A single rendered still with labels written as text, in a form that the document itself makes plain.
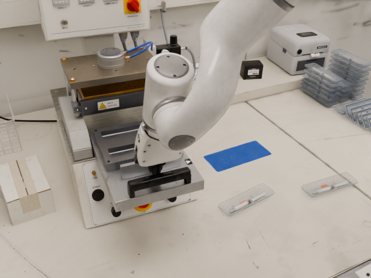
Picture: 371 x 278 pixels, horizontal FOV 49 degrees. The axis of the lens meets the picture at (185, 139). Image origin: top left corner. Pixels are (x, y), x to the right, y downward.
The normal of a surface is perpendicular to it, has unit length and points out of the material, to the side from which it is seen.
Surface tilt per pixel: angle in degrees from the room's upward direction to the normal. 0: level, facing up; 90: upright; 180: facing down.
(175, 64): 20
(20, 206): 89
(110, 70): 0
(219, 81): 69
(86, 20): 90
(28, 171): 1
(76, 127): 0
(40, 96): 90
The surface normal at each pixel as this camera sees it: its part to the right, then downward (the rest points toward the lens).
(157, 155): 0.35, 0.77
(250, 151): 0.02, -0.83
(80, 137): 0.26, -0.29
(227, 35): -0.26, 0.47
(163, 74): 0.10, -0.54
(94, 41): 0.38, 0.52
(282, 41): -0.93, 0.13
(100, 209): 0.35, 0.12
